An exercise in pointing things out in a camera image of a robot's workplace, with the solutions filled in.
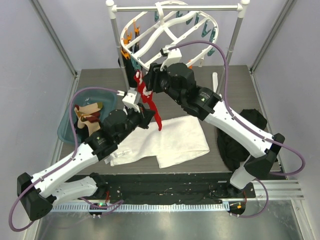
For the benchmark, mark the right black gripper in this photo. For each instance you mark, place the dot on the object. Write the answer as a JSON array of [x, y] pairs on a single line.
[[152, 78]]

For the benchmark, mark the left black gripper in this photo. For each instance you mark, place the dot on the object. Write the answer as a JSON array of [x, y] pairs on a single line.
[[145, 116]]

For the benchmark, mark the red santa sock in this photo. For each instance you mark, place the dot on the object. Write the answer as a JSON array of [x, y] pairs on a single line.
[[147, 97]]

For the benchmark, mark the white round clip hanger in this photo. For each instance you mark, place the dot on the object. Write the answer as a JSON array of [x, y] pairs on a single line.
[[166, 23]]

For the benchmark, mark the beige striped sock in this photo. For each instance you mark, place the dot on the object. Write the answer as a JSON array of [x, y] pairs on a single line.
[[87, 109], [91, 121]]

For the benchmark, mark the black white-striped sock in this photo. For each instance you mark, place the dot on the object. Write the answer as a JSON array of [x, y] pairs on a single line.
[[81, 132]]

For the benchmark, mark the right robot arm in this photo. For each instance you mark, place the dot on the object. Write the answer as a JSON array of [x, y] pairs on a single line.
[[178, 82]]

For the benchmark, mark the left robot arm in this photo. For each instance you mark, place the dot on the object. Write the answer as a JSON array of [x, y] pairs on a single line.
[[40, 192]]

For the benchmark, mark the dark navy sock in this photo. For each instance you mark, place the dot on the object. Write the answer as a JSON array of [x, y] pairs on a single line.
[[129, 68]]

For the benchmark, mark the white towel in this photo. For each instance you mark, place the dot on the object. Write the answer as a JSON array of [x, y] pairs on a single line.
[[181, 139]]

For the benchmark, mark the black printed t-shirt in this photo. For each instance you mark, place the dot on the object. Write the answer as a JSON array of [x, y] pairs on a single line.
[[232, 152]]

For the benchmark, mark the white metal drying rack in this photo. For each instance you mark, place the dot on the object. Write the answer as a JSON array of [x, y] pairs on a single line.
[[240, 8]]

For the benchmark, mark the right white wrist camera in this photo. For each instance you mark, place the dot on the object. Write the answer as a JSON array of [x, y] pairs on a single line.
[[173, 55]]

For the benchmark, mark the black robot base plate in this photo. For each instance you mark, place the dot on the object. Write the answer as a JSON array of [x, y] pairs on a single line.
[[170, 188]]

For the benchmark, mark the white slotted cable duct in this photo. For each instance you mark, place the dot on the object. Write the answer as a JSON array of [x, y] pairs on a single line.
[[139, 208]]

